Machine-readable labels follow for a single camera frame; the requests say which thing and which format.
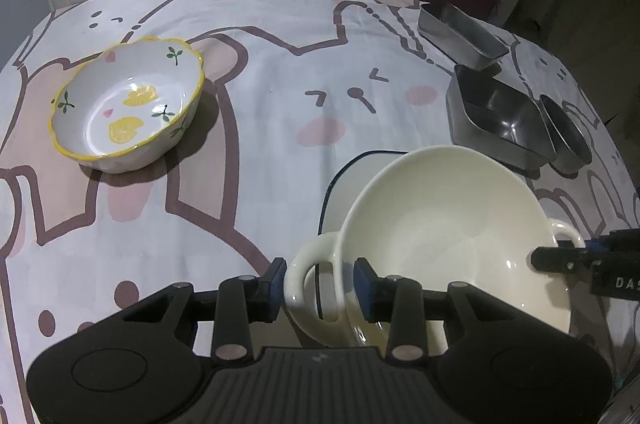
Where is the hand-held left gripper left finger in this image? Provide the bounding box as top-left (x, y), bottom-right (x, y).
top-left (122, 257), bottom-right (287, 362)

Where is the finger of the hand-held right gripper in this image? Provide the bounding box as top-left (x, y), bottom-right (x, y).
top-left (531, 245), bottom-right (640, 301)
top-left (586, 229), bottom-right (640, 257)

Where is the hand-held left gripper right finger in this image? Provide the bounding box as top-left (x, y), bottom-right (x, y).
top-left (353, 256), bottom-right (506, 362)

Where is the cream bowl with handles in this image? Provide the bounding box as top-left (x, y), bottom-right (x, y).
top-left (284, 145), bottom-right (586, 349)

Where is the oval steel bowl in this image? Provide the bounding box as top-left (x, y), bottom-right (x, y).
top-left (539, 94), bottom-right (593, 173)

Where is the large rectangular steel container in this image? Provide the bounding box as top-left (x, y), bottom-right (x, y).
top-left (446, 64), bottom-right (557, 170)

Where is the lemon print ceramic bowl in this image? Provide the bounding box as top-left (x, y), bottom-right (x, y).
top-left (48, 37), bottom-right (206, 175)

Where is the small rectangular steel container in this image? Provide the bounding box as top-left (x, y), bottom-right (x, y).
top-left (418, 2), bottom-right (509, 72)

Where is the cartoon bear printed tablecloth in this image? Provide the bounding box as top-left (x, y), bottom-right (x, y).
top-left (0, 0), bottom-right (640, 424)

